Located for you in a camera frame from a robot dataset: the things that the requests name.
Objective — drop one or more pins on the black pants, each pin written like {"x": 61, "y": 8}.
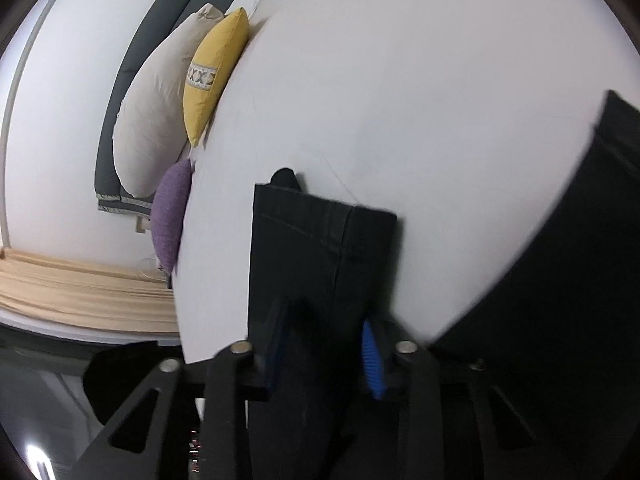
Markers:
{"x": 300, "y": 260}

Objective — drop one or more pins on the purple cushion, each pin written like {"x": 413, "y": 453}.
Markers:
{"x": 169, "y": 215}

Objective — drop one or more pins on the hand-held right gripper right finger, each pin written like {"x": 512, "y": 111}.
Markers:
{"x": 373, "y": 360}

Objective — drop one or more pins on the beige pillow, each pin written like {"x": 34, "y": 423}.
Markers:
{"x": 150, "y": 110}

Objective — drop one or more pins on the beige curtain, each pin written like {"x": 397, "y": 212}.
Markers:
{"x": 85, "y": 290}

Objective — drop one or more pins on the white bed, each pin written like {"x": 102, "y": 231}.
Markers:
{"x": 425, "y": 110}

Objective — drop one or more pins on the yellow cushion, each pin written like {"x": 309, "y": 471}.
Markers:
{"x": 212, "y": 75}

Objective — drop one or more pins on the grey padded headboard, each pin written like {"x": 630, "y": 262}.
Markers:
{"x": 150, "y": 25}

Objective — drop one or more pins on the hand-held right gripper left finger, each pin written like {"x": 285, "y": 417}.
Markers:
{"x": 273, "y": 355}

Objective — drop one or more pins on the white pillow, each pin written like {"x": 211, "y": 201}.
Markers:
{"x": 247, "y": 2}

